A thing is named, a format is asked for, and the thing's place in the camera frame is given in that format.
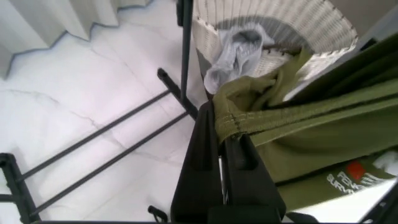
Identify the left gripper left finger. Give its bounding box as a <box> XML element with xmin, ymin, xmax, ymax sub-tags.
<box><xmin>170</xmin><ymin>101</ymin><xmax>223</xmax><ymax>223</ymax></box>

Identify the white curtain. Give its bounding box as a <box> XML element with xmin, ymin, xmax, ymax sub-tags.
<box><xmin>0</xmin><ymin>0</ymin><xmax>153</xmax><ymax>78</ymax></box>

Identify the white laundry basket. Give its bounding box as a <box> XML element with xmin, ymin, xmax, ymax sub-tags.
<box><xmin>191</xmin><ymin>0</ymin><xmax>358</xmax><ymax>103</ymax></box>

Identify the olive green printed T-shirt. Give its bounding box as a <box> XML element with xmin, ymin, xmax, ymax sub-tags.
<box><xmin>213</xmin><ymin>30</ymin><xmax>398</xmax><ymax>212</ymax></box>

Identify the black clothes rack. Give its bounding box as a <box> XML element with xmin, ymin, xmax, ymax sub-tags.
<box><xmin>0</xmin><ymin>0</ymin><xmax>200</xmax><ymax>224</ymax></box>

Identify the pale grey garment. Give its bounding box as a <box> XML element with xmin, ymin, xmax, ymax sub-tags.
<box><xmin>203</xmin><ymin>24</ymin><xmax>275</xmax><ymax>95</ymax></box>

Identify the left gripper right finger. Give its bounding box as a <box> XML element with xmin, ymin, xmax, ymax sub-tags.
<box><xmin>207</xmin><ymin>134</ymin><xmax>287</xmax><ymax>223</ymax></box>

